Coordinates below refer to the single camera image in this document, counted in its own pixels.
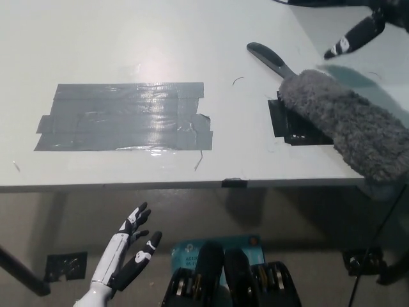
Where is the grey duct tape patch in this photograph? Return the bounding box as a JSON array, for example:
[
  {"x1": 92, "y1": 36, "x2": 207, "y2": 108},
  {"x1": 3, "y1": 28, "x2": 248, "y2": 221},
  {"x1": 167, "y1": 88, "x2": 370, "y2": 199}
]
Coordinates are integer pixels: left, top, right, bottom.
[{"x1": 33, "y1": 81, "x2": 214, "y2": 152}]

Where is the crumpled black floor tape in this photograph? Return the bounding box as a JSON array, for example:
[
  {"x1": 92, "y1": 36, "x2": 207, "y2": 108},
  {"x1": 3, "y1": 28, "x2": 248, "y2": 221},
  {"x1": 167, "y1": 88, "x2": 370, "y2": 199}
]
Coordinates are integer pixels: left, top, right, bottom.
[
  {"x1": 341, "y1": 249, "x2": 388, "y2": 278},
  {"x1": 43, "y1": 251, "x2": 88, "y2": 283}
]

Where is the thin black cable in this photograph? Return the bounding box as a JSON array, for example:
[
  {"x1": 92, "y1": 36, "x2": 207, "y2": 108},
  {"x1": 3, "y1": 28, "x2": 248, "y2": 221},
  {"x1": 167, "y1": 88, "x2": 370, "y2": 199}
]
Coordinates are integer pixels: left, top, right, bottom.
[{"x1": 350, "y1": 188, "x2": 409, "y2": 307}]

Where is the black table leg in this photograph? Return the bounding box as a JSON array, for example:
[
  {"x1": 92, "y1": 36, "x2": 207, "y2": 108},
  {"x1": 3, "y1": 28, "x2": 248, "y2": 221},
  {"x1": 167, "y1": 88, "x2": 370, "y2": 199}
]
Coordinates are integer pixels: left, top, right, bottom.
[{"x1": 0, "y1": 245, "x2": 52, "y2": 296}]

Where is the small black tape strip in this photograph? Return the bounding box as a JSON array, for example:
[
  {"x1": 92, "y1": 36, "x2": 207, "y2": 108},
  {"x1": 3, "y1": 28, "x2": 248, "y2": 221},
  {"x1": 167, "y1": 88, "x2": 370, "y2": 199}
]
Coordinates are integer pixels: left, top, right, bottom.
[{"x1": 220, "y1": 177, "x2": 249, "y2": 189}]

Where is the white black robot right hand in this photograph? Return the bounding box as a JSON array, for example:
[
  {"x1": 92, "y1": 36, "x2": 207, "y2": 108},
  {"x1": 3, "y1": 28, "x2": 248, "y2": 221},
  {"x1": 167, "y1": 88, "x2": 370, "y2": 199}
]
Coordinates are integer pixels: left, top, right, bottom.
[{"x1": 323, "y1": 0, "x2": 409, "y2": 60}]

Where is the black flat device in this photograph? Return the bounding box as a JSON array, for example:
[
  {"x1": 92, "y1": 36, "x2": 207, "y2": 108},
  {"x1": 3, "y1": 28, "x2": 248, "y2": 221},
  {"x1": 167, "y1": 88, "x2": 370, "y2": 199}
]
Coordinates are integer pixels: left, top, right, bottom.
[{"x1": 273, "y1": 0, "x2": 378, "y2": 7}]

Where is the black tape square patch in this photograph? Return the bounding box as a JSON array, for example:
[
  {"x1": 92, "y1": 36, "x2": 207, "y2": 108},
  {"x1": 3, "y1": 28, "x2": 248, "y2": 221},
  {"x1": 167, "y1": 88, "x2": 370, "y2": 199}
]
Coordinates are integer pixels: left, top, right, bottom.
[{"x1": 266, "y1": 90, "x2": 335, "y2": 147}]

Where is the grey fluffy duster black handle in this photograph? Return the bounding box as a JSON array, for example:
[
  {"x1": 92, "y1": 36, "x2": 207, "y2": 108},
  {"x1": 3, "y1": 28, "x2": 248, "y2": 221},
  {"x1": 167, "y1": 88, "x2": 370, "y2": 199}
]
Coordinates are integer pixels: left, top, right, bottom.
[{"x1": 246, "y1": 42, "x2": 409, "y2": 201}]

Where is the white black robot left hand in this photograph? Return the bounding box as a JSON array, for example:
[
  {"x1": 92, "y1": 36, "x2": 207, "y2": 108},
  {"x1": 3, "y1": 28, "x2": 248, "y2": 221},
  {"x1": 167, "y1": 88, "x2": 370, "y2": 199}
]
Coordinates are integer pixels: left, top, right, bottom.
[{"x1": 90, "y1": 201, "x2": 163, "y2": 292}]

